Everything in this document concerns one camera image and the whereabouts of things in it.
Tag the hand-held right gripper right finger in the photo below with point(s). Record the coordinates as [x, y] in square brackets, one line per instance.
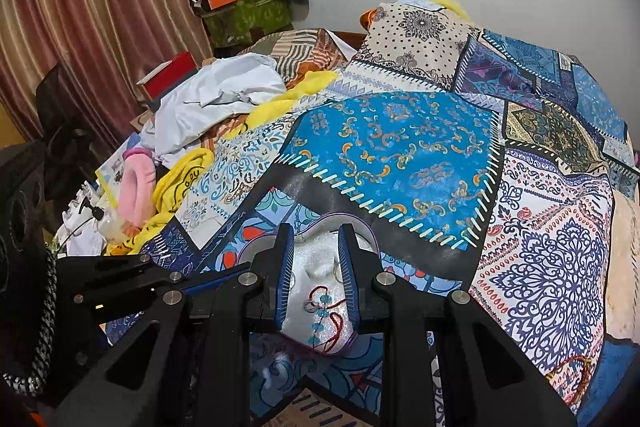
[349, 277]

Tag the black chair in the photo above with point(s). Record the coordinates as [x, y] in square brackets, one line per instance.
[65, 122]

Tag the red and white box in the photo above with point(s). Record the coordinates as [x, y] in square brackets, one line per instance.
[170, 74]

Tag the white cloth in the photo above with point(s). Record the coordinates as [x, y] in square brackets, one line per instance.
[215, 99]

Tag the striped brown curtain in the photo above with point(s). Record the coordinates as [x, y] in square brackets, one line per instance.
[100, 7]

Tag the cream fabric pouch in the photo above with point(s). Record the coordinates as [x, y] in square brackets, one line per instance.
[625, 257]

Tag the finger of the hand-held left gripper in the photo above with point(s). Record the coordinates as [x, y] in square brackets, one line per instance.
[125, 274]

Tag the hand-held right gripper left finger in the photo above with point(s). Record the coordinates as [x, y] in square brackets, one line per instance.
[285, 272]

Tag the heart-shaped tin box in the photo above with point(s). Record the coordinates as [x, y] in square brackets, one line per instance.
[312, 272]

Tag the striped orange brown cloth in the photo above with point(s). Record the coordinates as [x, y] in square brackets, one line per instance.
[300, 52]

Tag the patchwork printed blanket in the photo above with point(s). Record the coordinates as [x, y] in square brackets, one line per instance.
[400, 147]

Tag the yellow cloth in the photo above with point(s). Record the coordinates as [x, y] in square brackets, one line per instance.
[180, 177]

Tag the pink plush item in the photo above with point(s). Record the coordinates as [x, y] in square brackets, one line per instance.
[137, 187]

